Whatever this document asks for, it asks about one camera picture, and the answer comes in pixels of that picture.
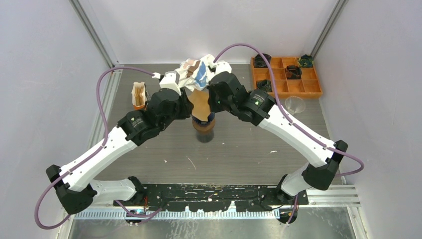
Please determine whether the rolled dark tie back left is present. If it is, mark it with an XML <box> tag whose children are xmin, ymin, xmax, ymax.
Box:
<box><xmin>253</xmin><ymin>53</ymin><xmax>272</xmax><ymax>68</ymax></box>

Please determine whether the glass carafe dark wood collar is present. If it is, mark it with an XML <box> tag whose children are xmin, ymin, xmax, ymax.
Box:
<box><xmin>196</xmin><ymin>130</ymin><xmax>214</xmax><ymax>143</ymax></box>

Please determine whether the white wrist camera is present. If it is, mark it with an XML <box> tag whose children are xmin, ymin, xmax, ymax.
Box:
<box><xmin>208</xmin><ymin>61</ymin><xmax>232</xmax><ymax>75</ymax></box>
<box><xmin>152</xmin><ymin>71</ymin><xmax>182</xmax><ymax>95</ymax></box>

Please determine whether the aluminium frame rail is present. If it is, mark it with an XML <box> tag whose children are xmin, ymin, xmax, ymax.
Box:
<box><xmin>61</xmin><ymin>184</ymin><xmax>362</xmax><ymax>220</ymax></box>

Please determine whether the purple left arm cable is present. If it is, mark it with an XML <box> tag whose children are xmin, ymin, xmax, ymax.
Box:
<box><xmin>34</xmin><ymin>66</ymin><xmax>162</xmax><ymax>230</ymax></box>

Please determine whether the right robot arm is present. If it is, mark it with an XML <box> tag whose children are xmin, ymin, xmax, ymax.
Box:
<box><xmin>207</xmin><ymin>72</ymin><xmax>348</xmax><ymax>205</ymax></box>

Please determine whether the brown paper coffee filter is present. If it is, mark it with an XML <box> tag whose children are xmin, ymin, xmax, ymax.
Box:
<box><xmin>188</xmin><ymin>89</ymin><xmax>211</xmax><ymax>121</ymax></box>

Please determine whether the crumpled white plastic bag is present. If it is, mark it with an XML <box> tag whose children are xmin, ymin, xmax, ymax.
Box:
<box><xmin>175</xmin><ymin>54</ymin><xmax>216</xmax><ymax>92</ymax></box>

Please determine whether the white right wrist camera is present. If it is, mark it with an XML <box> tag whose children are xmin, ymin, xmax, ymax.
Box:
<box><xmin>208</xmin><ymin>61</ymin><xmax>232</xmax><ymax>75</ymax></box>

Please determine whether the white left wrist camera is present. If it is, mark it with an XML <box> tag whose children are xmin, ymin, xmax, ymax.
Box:
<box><xmin>152</xmin><ymin>71</ymin><xmax>182</xmax><ymax>95</ymax></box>

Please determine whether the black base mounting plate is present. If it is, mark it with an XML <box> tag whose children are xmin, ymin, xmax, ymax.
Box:
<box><xmin>111</xmin><ymin>184</ymin><xmax>294</xmax><ymax>213</ymax></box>

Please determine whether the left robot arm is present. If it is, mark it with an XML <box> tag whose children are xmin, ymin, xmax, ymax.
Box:
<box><xmin>46</xmin><ymin>88</ymin><xmax>193</xmax><ymax>215</ymax></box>

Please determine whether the rolled green floral tie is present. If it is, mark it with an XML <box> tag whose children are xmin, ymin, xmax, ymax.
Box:
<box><xmin>297</xmin><ymin>54</ymin><xmax>314</xmax><ymax>68</ymax></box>

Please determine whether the rolled dark green tie front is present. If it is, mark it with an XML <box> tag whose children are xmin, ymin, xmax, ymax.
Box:
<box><xmin>256</xmin><ymin>79</ymin><xmax>272</xmax><ymax>92</ymax></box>

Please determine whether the rolled orange floral tie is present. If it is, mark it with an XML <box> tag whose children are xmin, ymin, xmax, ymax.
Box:
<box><xmin>285</xmin><ymin>65</ymin><xmax>302</xmax><ymax>80</ymax></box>

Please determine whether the orange coffee filter box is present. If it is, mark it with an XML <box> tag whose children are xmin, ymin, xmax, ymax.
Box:
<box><xmin>131</xmin><ymin>82</ymin><xmax>148</xmax><ymax>110</ymax></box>

